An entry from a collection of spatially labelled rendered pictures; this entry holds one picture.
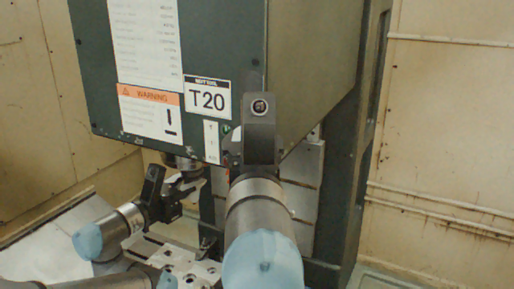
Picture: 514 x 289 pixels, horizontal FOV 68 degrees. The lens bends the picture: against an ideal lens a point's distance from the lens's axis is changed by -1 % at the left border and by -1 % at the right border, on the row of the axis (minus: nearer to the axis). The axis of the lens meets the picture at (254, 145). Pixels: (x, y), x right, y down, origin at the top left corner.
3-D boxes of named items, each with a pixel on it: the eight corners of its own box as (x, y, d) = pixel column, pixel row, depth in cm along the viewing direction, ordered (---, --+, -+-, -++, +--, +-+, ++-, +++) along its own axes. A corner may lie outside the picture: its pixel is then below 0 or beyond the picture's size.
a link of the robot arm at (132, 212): (110, 205, 93) (130, 217, 89) (126, 197, 97) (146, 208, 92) (115, 229, 97) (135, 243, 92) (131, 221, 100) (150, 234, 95)
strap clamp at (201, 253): (201, 280, 146) (199, 249, 140) (194, 277, 148) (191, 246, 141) (220, 258, 157) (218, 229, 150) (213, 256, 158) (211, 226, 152)
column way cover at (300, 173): (312, 262, 155) (321, 145, 133) (211, 228, 175) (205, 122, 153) (316, 254, 159) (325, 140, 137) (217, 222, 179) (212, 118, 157)
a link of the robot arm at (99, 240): (74, 256, 89) (66, 226, 86) (115, 232, 97) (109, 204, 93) (92, 271, 85) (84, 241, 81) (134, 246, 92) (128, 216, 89)
